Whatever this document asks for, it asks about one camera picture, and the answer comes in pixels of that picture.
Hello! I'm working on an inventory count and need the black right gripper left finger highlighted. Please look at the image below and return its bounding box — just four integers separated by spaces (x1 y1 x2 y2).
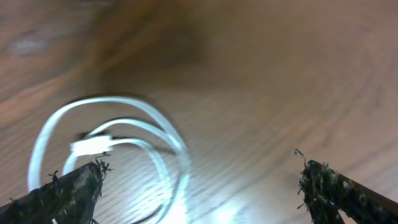
1 152 111 224

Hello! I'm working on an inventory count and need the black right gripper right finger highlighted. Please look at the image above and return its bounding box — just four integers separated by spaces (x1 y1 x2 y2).
299 160 397 224

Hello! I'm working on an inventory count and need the white USB cable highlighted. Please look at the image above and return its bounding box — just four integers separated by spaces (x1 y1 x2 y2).
27 96 191 224

